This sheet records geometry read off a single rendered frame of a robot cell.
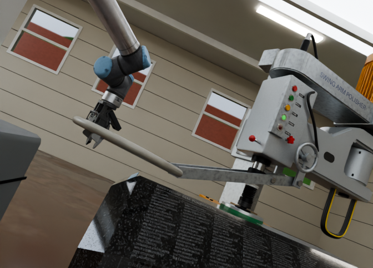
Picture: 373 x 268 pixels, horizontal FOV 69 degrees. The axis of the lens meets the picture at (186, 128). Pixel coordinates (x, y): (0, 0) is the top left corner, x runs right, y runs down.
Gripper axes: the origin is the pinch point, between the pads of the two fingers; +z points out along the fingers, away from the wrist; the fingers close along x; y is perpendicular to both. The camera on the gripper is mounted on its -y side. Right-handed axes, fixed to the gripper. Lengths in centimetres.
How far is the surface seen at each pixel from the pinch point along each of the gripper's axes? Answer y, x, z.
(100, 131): 23.5, 31.5, -7.1
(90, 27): -264, -590, -240
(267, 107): -44, 52, -54
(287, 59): -40, 53, -80
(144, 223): 1.6, 47.6, 14.4
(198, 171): -22, 44, -10
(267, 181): -53, 63, -21
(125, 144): 18.7, 39.4, -6.7
